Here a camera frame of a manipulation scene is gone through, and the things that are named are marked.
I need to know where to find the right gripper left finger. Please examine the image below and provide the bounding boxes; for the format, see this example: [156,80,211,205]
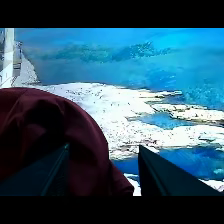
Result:
[0,142,71,197]

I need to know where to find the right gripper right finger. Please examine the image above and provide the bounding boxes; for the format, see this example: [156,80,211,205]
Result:
[137,144,222,197]

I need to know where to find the dark red shirt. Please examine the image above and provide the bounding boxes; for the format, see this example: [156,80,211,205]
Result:
[0,87,135,197]

